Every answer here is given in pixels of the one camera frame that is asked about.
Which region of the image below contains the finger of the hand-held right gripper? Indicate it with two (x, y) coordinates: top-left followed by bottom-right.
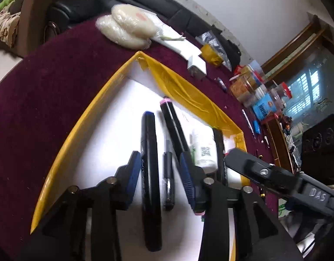
(224, 148), (268, 182)

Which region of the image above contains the clear jar with blue label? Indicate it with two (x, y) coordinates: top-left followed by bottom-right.
(251, 92), (283, 122)

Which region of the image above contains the white bottle with green label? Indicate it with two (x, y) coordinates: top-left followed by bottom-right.
(190, 129), (218, 174)

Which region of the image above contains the white plastic jar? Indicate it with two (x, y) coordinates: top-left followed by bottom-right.
(244, 85), (268, 108)

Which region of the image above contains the pink glass bottle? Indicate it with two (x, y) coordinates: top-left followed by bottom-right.
(273, 82), (292, 106)

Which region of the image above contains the yellow-taped white foam box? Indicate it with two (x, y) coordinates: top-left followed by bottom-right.
(30, 51), (247, 261)

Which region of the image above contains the black marker with green cap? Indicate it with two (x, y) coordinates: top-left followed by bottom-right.
(213, 129), (228, 187)

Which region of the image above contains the short black pen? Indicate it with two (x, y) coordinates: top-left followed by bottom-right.
(163, 151), (176, 211)

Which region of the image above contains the small blue white object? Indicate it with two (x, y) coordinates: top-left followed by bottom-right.
(214, 77), (228, 93)

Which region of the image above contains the wooden ledge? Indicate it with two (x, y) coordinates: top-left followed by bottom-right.
(265, 117), (296, 172)

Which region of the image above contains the brown chair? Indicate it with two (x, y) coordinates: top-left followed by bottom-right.
(15, 0), (56, 58)

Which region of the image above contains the white plastic bag bundle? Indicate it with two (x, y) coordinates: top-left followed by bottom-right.
(96, 4), (184, 50)

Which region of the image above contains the black marker with pink end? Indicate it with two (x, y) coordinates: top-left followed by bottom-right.
(159, 97), (206, 216)

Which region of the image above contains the patterned cloth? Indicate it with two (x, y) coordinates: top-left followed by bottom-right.
(0, 11), (21, 49)

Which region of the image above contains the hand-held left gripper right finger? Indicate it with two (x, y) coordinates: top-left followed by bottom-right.
(179, 152), (303, 261)

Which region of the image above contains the stack of tape rolls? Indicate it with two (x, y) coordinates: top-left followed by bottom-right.
(233, 60), (265, 83)

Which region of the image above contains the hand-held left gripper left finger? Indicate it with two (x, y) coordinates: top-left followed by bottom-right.
(20, 151), (141, 261)

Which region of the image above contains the silver pen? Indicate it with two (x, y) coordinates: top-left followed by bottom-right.
(242, 109), (257, 140)

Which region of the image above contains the white charger adapter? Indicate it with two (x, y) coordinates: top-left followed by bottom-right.
(187, 55), (208, 81)

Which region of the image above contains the black marker with blue end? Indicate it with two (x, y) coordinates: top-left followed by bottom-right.
(140, 111), (163, 252)

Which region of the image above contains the white paper sheet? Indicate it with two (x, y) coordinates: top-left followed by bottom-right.
(153, 37), (201, 61)

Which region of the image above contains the black box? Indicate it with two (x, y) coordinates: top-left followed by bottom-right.
(301, 114), (334, 175)

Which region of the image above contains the yellow tape roll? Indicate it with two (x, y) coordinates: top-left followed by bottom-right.
(200, 44), (223, 67)

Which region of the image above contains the jar with orange label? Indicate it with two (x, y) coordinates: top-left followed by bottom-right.
(229, 73), (253, 102)

